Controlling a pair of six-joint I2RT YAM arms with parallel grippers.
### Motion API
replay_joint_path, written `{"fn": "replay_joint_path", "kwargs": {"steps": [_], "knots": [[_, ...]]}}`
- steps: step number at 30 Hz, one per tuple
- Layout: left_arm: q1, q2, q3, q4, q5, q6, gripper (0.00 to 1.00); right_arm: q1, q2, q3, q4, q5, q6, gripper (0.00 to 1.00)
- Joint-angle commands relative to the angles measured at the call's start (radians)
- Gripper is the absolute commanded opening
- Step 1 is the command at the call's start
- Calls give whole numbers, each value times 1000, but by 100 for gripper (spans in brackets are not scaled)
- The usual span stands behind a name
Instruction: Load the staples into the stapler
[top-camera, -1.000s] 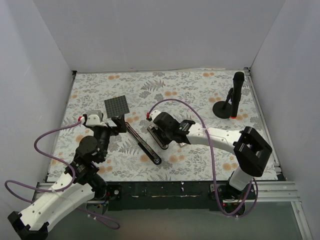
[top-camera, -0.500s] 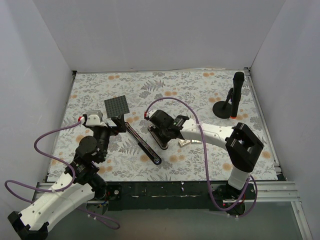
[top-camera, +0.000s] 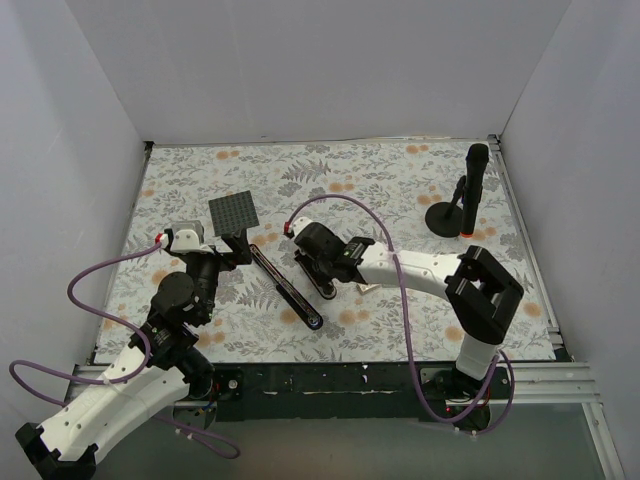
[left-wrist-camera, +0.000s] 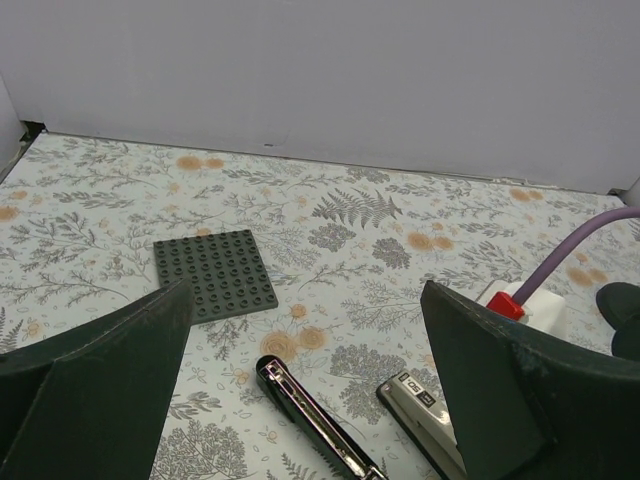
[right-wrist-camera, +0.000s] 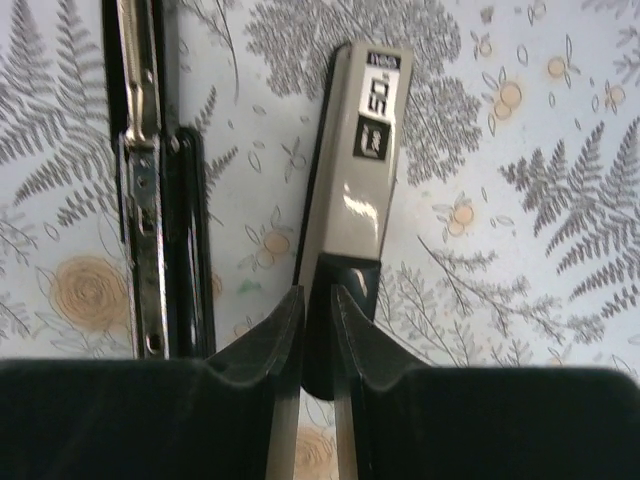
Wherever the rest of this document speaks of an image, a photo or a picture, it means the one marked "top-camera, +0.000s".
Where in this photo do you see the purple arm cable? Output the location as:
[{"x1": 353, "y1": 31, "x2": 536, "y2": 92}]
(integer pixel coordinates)
[
  {"x1": 8, "y1": 239, "x2": 241, "y2": 460},
  {"x1": 287, "y1": 194, "x2": 515, "y2": 435}
]

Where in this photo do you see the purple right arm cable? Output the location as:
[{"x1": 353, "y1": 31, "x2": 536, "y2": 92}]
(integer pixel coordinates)
[{"x1": 287, "y1": 194, "x2": 515, "y2": 435}]

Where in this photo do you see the white staple box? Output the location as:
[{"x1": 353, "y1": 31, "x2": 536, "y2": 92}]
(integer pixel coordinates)
[{"x1": 356, "y1": 284, "x2": 379, "y2": 295}]

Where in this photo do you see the dark grey studded baseplate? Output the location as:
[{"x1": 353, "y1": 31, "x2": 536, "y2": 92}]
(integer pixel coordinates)
[{"x1": 208, "y1": 190, "x2": 259, "y2": 236}]

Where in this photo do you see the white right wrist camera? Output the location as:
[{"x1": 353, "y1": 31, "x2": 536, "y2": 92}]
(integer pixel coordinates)
[{"x1": 283, "y1": 217, "x2": 314, "y2": 239}]

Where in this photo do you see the floral patterned table mat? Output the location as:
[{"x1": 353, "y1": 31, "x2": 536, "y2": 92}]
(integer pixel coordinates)
[{"x1": 93, "y1": 142, "x2": 559, "y2": 364}]

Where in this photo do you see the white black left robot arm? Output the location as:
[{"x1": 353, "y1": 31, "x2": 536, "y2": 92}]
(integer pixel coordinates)
[{"x1": 15, "y1": 221, "x2": 252, "y2": 479}]

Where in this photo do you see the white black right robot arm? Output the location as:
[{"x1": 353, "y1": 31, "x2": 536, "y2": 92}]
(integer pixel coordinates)
[{"x1": 285, "y1": 217, "x2": 524, "y2": 398}]

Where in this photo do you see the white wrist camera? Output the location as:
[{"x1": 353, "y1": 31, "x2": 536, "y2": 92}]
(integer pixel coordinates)
[
  {"x1": 283, "y1": 217, "x2": 314, "y2": 239},
  {"x1": 160, "y1": 220, "x2": 213, "y2": 255}
]

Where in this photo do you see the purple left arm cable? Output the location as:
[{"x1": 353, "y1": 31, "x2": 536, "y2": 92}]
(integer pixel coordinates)
[{"x1": 8, "y1": 239, "x2": 241, "y2": 460}]

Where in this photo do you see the black microphone on stand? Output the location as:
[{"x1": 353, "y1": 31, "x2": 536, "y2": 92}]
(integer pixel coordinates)
[{"x1": 425, "y1": 143, "x2": 489, "y2": 238}]

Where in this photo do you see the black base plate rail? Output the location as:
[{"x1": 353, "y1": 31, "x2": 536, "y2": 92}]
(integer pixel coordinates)
[{"x1": 209, "y1": 363, "x2": 514, "y2": 419}]

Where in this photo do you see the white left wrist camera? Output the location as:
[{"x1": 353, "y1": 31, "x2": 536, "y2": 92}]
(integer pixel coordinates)
[{"x1": 160, "y1": 220, "x2": 213, "y2": 255}]

